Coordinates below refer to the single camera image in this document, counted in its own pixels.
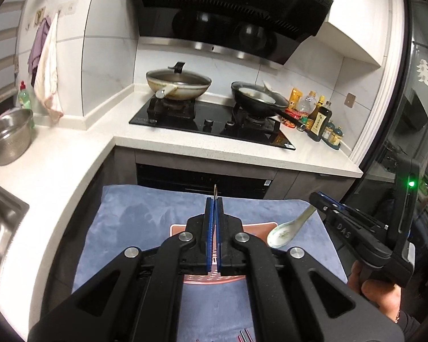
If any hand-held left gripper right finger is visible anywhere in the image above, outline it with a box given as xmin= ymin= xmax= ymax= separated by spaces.
xmin=217 ymin=198 xmax=403 ymax=342

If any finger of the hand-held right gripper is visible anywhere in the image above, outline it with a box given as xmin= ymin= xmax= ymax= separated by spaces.
xmin=319 ymin=192 xmax=386 ymax=230
xmin=308 ymin=192 xmax=344 ymax=222

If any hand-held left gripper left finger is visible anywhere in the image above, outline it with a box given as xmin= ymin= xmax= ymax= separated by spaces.
xmin=28 ymin=198 xmax=215 ymax=342

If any pink perforated utensil holder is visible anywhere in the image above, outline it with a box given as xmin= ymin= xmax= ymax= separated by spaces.
xmin=169 ymin=223 xmax=280 ymax=286

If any white ceramic spoon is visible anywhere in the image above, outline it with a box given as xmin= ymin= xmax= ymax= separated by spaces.
xmin=267 ymin=205 xmax=316 ymax=249

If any person's right forearm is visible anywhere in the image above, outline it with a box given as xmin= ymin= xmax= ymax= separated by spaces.
xmin=392 ymin=308 xmax=428 ymax=342

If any person's right hand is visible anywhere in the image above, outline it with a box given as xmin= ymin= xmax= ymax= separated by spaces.
xmin=348 ymin=260 xmax=402 ymax=325

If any grey base cabinet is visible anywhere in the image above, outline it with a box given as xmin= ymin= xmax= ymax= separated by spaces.
xmin=112 ymin=147 xmax=358 ymax=205

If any built-in black oven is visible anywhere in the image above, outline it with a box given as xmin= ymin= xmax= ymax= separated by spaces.
xmin=136 ymin=164 xmax=276 ymax=201

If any blue fleece mat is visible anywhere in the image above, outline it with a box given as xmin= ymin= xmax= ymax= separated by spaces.
xmin=73 ymin=184 xmax=346 ymax=342

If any large dark soy sauce bottle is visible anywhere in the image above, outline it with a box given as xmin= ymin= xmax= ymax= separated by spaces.
xmin=307 ymin=101 xmax=332 ymax=143

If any red seasoning packet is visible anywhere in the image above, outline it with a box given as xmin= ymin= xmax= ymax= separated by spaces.
xmin=283 ymin=109 xmax=309 ymax=129

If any clear plastic bottle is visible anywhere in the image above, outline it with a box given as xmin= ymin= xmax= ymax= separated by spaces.
xmin=299 ymin=91 xmax=317 ymax=115

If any glass sliding door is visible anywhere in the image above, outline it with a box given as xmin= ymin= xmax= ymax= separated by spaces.
xmin=357 ymin=0 xmax=428 ymax=293

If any black glass gas hob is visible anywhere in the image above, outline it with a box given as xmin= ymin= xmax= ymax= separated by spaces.
xmin=129 ymin=97 xmax=296 ymax=150

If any yellow seasoning packet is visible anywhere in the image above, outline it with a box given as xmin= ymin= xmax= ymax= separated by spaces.
xmin=289 ymin=88 xmax=303 ymax=112

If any black frying pan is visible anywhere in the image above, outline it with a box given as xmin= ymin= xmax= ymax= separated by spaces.
xmin=230 ymin=81 xmax=307 ymax=131

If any beige wok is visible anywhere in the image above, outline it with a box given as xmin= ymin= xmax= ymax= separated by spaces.
xmin=146 ymin=71 xmax=212 ymax=101

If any white tree window sticker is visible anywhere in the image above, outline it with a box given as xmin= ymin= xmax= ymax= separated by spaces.
xmin=415 ymin=58 xmax=428 ymax=87

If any glass wok lid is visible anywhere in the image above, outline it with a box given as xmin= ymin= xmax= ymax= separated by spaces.
xmin=146 ymin=62 xmax=212 ymax=87

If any stainless steel sink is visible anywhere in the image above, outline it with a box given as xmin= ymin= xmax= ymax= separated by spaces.
xmin=0 ymin=176 xmax=30 ymax=276

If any white hanging towel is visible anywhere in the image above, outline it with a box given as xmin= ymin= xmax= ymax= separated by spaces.
xmin=33 ymin=16 xmax=64 ymax=120

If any stainless steel pot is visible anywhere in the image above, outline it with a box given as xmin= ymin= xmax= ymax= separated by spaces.
xmin=0 ymin=109 xmax=35 ymax=166

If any black range hood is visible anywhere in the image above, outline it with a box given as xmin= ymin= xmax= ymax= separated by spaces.
xmin=126 ymin=0 xmax=334 ymax=67

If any green dish soap bottle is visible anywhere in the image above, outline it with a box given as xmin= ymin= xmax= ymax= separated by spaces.
xmin=17 ymin=81 xmax=35 ymax=129

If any purple hanging cloth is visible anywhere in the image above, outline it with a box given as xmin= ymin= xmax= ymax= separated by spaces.
xmin=28 ymin=17 xmax=53 ymax=87

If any window blind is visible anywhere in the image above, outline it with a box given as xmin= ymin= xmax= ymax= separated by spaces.
xmin=0 ymin=0 xmax=26 ymax=105

